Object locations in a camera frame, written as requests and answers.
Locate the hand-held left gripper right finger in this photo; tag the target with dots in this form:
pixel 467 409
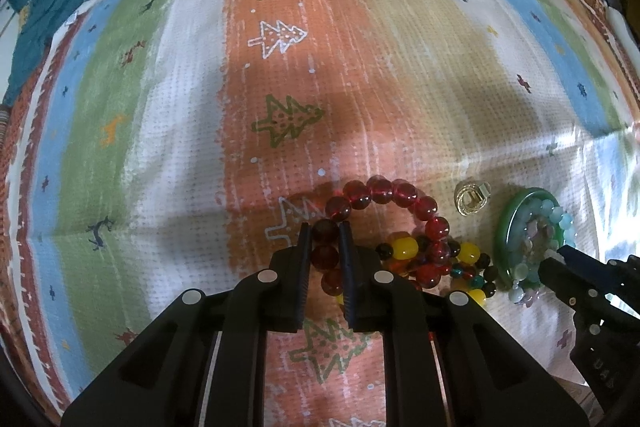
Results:
pixel 347 268

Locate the striped printed mat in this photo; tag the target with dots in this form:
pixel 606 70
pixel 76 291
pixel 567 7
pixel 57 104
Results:
pixel 200 107

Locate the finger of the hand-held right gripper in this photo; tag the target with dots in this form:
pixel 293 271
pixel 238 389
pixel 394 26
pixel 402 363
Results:
pixel 565 279
pixel 582 261

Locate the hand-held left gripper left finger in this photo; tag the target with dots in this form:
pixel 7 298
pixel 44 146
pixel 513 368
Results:
pixel 303 268

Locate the green jade bangle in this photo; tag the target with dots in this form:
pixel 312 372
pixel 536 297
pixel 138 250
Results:
pixel 502 232

